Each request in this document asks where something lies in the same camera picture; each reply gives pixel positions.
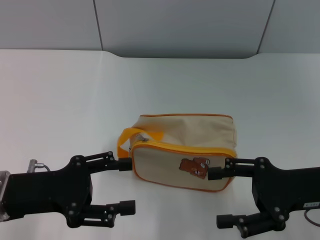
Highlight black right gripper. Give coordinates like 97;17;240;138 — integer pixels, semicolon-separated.
207;156;320;239

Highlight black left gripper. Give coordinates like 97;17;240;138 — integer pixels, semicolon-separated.
4;150;133;229

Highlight beige orange-trimmed food bag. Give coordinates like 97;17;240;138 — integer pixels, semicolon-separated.
116;114;238;193

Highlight left gripper cable connector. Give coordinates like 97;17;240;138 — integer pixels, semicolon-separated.
26;159;52;174

